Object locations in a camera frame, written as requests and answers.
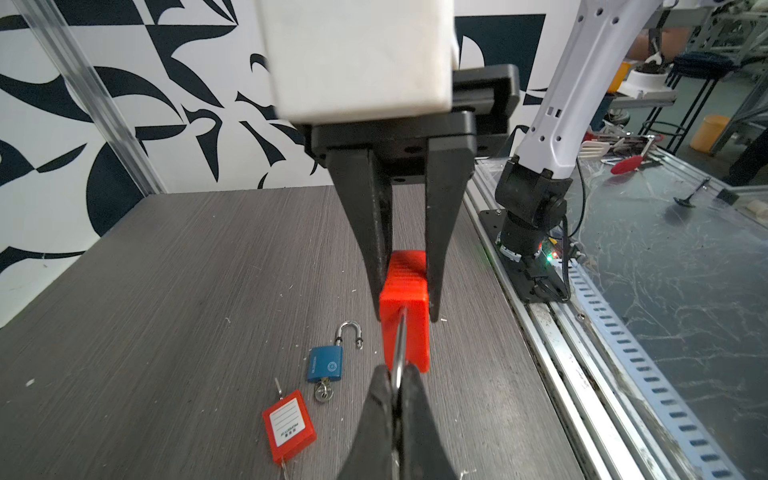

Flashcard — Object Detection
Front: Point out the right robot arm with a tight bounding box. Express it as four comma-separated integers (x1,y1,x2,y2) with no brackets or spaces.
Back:
302,1,659,321

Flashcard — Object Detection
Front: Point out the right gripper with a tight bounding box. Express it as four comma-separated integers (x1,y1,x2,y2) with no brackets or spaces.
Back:
300,64,520,323

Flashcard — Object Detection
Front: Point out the red padlock long shackle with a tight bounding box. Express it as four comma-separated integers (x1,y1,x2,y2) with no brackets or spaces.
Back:
379,250,430,393

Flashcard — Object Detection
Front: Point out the black ladle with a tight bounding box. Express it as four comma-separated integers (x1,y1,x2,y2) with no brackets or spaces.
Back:
673,177,711,208

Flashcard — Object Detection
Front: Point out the red spatula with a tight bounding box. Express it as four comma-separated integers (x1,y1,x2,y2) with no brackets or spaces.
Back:
610,136,656,175

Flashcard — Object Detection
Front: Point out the yellow bucket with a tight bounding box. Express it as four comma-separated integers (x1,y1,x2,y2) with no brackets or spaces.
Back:
689,114,730,154

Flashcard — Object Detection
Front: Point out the white cable duct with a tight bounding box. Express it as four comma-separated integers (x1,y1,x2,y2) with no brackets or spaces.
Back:
569,261,743,479

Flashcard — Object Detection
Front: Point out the blue padlock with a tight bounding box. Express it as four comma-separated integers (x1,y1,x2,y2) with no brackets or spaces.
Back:
307,321,364,403

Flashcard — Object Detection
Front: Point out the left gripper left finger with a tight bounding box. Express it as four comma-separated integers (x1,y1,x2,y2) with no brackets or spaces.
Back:
337,365,394,480

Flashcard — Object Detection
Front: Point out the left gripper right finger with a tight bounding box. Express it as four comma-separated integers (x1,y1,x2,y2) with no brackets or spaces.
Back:
398,365,458,479

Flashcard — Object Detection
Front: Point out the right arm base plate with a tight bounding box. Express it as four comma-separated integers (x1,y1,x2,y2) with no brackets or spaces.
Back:
479,209,570,303

